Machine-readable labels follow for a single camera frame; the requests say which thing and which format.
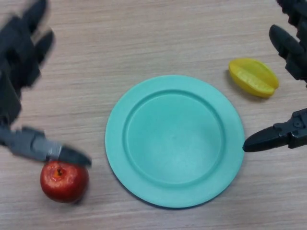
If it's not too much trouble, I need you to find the yellow starfruit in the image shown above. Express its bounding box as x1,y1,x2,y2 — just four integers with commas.
228,58,280,98

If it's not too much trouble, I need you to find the green round plate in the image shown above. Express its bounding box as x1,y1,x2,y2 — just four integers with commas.
105,75,245,208

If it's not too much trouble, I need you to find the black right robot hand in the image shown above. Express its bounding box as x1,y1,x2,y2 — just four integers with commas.
242,0,307,153

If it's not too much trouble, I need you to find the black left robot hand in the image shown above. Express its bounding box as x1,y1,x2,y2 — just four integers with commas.
0,0,93,168

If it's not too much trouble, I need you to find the red apple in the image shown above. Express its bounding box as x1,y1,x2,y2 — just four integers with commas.
40,161,90,204

